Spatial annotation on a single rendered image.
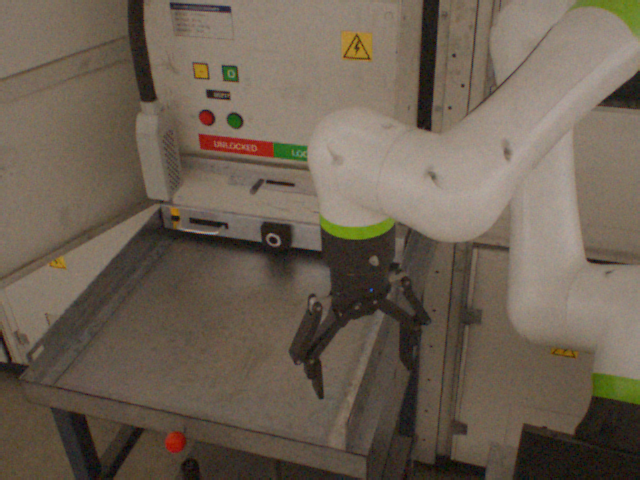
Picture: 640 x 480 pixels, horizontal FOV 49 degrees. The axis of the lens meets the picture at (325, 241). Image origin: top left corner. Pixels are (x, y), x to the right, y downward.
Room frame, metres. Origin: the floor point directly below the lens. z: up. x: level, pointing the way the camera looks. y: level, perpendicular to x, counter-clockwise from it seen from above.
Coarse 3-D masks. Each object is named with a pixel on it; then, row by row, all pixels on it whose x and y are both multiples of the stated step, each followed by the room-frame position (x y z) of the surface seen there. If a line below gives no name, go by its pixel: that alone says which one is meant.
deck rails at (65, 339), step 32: (160, 224) 1.31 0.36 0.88; (128, 256) 1.18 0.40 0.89; (160, 256) 1.24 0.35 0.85; (96, 288) 1.07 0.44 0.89; (128, 288) 1.12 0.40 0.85; (64, 320) 0.97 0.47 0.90; (96, 320) 1.03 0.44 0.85; (384, 320) 0.95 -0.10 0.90; (32, 352) 0.89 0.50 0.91; (64, 352) 0.94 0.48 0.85; (352, 384) 0.84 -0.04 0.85; (352, 416) 0.74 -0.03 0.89
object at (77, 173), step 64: (0, 0) 1.31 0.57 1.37; (64, 0) 1.41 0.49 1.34; (0, 64) 1.28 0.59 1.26; (64, 64) 1.36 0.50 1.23; (128, 64) 1.50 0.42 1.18; (0, 128) 1.25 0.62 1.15; (64, 128) 1.35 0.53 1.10; (128, 128) 1.47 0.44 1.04; (0, 192) 1.22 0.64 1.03; (64, 192) 1.32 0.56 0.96; (128, 192) 1.45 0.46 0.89; (0, 256) 1.19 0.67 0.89
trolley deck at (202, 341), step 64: (192, 256) 1.23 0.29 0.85; (256, 256) 1.23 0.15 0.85; (320, 256) 1.22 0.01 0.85; (128, 320) 1.03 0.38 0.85; (192, 320) 1.02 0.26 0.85; (256, 320) 1.02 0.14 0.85; (64, 384) 0.87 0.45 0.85; (128, 384) 0.86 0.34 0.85; (192, 384) 0.86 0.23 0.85; (256, 384) 0.85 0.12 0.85; (384, 384) 0.84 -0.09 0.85; (256, 448) 0.75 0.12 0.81; (320, 448) 0.72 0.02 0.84
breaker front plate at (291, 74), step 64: (192, 0) 1.29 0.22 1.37; (256, 0) 1.25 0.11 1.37; (320, 0) 1.22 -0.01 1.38; (384, 0) 1.18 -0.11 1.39; (192, 64) 1.30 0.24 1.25; (256, 64) 1.26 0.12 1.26; (320, 64) 1.22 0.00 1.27; (384, 64) 1.18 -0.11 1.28; (192, 128) 1.30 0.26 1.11; (256, 128) 1.26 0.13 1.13; (192, 192) 1.31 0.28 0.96; (256, 192) 1.26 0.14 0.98
